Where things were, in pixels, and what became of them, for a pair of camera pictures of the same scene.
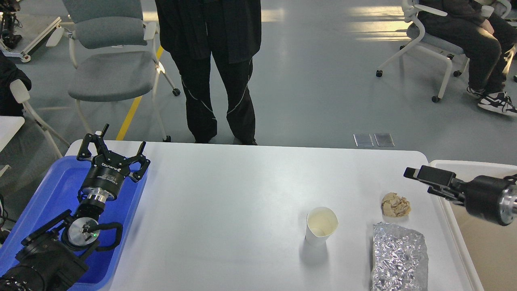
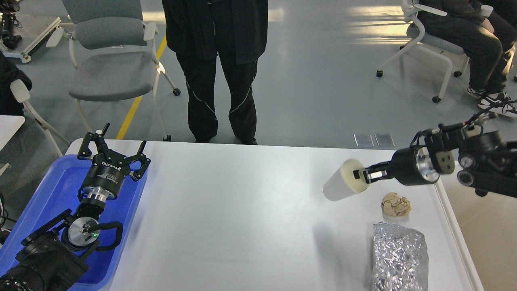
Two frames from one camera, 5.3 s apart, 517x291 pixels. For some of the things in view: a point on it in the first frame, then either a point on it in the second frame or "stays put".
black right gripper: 485,196 → 412,166
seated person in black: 476,28 stays put
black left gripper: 108,169 stays put
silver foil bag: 400,261 stays put
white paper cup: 321,222 → 341,183
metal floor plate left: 363,140 stays put
